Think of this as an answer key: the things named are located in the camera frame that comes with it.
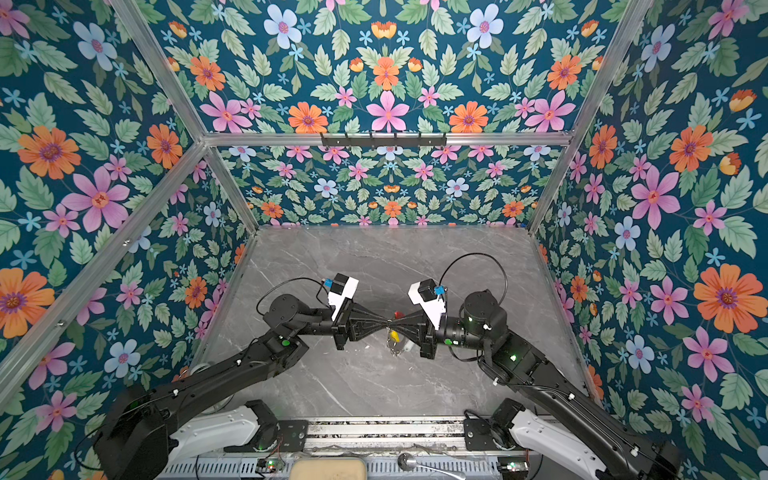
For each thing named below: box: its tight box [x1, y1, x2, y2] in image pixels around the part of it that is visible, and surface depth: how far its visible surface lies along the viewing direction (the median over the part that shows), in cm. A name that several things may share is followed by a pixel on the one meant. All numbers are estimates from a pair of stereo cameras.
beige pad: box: [290, 459, 367, 480], surface depth 68 cm
